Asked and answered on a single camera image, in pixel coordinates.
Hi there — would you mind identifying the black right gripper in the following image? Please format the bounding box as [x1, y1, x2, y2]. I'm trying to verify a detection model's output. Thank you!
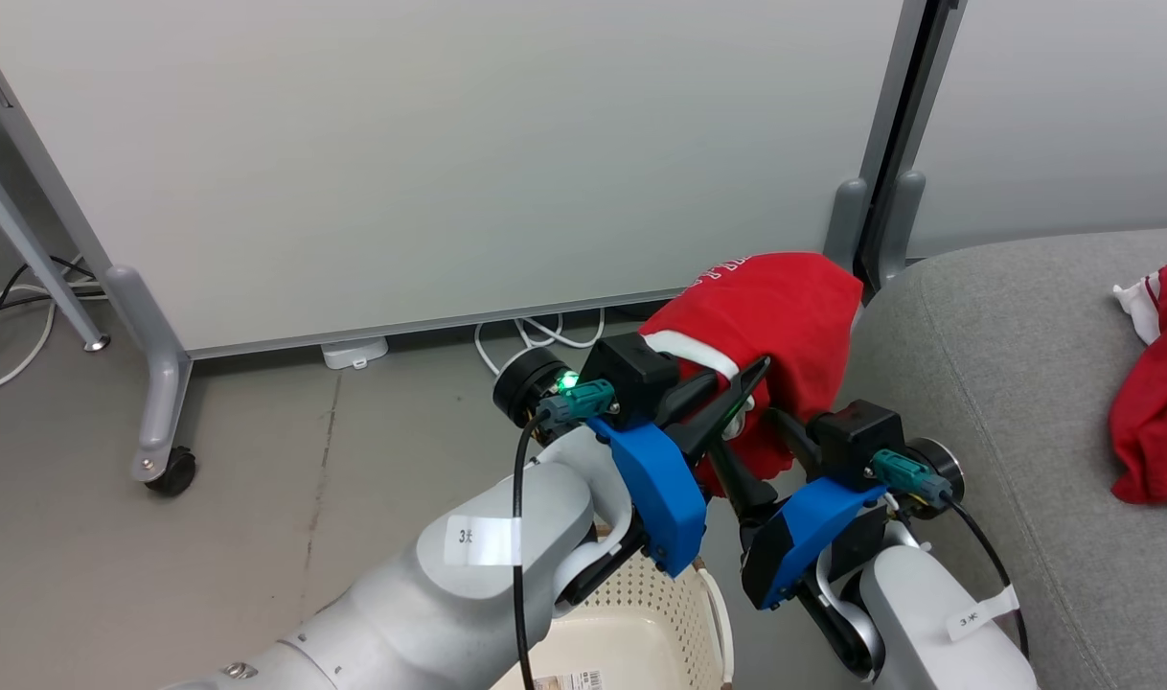
[704, 407, 966, 581]

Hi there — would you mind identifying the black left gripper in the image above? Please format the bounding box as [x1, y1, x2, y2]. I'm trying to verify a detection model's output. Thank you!
[492, 345, 772, 463]

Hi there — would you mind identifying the red garment with white lettering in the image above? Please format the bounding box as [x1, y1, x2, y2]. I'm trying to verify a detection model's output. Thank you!
[638, 251, 864, 497]

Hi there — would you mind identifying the red garment with white trim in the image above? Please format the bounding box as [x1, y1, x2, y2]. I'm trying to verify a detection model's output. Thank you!
[1109, 265, 1167, 506]

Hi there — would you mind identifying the grey fabric sofa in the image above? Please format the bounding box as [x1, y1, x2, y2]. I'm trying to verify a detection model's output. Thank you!
[837, 227, 1167, 690]

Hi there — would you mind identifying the cream perforated laundry basket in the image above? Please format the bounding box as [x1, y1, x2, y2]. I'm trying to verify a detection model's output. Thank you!
[492, 546, 735, 690]

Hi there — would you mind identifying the grey partition foot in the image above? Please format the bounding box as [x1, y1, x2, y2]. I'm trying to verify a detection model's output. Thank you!
[876, 171, 927, 288]
[823, 177, 872, 274]
[104, 266, 194, 483]

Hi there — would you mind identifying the white tape tag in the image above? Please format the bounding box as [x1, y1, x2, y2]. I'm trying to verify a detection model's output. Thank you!
[445, 516, 523, 566]
[946, 585, 1021, 641]

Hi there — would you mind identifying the small white plastic box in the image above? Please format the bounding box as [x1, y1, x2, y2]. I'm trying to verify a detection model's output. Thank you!
[321, 335, 390, 371]

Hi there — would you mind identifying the white partition panel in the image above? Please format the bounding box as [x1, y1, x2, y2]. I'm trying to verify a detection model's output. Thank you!
[0, 0, 929, 360]
[876, 0, 1167, 288]

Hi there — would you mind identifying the black caster wheel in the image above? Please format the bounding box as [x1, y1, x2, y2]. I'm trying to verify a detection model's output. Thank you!
[146, 447, 198, 497]

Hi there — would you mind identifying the blue right camera mount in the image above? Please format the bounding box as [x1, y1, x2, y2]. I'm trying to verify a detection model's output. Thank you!
[742, 476, 888, 611]

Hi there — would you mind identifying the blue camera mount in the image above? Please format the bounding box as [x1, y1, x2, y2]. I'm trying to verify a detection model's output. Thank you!
[742, 476, 888, 611]
[586, 417, 709, 579]

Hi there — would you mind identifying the blue left camera mount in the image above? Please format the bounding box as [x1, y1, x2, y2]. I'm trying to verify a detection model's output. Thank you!
[586, 417, 709, 579]

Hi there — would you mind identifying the teal cable connector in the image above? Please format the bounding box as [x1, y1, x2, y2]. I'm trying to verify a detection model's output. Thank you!
[538, 379, 615, 425]
[871, 450, 953, 507]

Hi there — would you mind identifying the coiled white cable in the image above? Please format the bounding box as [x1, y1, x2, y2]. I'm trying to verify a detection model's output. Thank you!
[475, 309, 608, 377]

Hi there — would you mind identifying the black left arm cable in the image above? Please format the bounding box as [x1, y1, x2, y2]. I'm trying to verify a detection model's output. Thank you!
[512, 407, 558, 690]

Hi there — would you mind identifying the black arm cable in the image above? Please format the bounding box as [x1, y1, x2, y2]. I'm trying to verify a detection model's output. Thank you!
[946, 496, 1029, 658]
[512, 407, 558, 690]

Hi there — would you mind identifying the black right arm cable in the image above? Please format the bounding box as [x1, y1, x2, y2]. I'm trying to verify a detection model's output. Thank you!
[946, 496, 1029, 658]

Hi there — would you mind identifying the white power cable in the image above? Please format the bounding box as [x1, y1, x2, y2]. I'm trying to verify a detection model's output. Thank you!
[0, 283, 98, 396]

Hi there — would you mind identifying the grey metal desk frame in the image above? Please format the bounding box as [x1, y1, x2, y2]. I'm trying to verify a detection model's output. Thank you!
[0, 139, 112, 353]

